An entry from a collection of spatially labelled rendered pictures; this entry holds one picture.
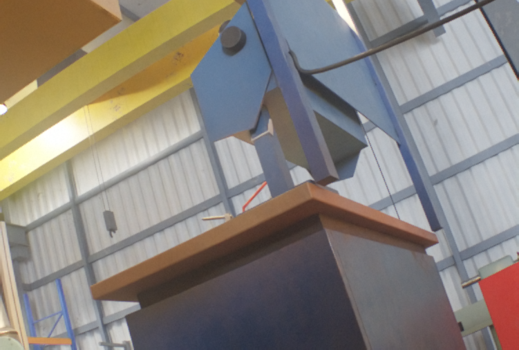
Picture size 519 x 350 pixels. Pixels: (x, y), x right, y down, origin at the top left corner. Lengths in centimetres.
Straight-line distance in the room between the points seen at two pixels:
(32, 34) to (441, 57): 1028
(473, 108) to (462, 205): 157
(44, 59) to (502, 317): 361
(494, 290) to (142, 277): 308
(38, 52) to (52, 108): 943
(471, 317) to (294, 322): 508
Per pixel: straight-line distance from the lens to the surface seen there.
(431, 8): 978
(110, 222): 963
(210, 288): 117
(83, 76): 984
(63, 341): 1229
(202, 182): 1171
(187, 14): 905
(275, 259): 111
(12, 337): 243
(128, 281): 121
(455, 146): 1029
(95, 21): 65
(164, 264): 116
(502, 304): 402
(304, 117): 109
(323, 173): 105
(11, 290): 286
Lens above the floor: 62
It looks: 23 degrees up
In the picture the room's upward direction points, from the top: 18 degrees counter-clockwise
